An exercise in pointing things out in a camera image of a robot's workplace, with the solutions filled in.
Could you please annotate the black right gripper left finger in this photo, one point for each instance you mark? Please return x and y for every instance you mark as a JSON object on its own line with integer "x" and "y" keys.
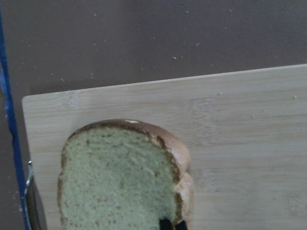
{"x": 164, "y": 224}

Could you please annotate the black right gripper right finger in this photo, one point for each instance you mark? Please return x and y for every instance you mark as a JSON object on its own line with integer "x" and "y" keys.
{"x": 181, "y": 226}

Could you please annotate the bread slice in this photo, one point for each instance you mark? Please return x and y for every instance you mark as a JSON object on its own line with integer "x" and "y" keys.
{"x": 124, "y": 175}

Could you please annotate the wooden cutting board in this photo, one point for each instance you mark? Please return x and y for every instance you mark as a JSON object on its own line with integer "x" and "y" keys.
{"x": 246, "y": 133}

